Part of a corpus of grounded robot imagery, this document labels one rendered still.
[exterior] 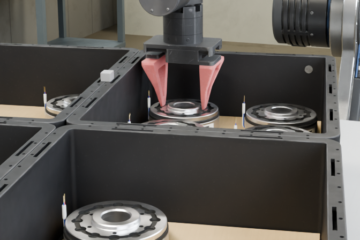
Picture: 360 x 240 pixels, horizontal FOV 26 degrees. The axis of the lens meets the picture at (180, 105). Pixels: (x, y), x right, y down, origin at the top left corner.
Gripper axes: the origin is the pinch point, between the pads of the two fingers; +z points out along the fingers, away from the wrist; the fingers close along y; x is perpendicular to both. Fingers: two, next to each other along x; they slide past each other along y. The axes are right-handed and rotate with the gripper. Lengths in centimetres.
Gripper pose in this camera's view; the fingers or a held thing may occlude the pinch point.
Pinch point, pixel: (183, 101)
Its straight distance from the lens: 114.8
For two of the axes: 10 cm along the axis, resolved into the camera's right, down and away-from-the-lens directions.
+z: 0.1, 9.6, 2.9
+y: 9.6, 0.8, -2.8
